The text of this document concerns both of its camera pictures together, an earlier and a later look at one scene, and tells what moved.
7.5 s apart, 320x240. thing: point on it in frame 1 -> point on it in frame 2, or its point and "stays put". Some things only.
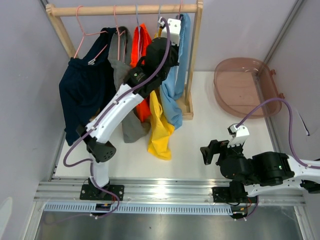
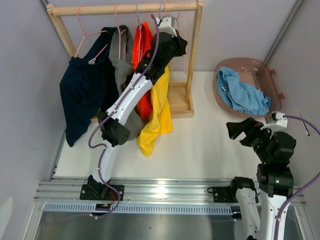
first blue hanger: (139, 31) stays put
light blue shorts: (174, 85) -> (240, 95)
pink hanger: (180, 9) -> (179, 30)
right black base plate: (222, 194) stays put
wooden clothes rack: (57, 11) stays put
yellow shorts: (159, 145) -> (162, 123)
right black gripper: (215, 147) -> (250, 127)
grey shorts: (134, 127) stays put
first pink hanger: (91, 61) stays put
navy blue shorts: (86, 85) stays put
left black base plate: (92, 192) stays put
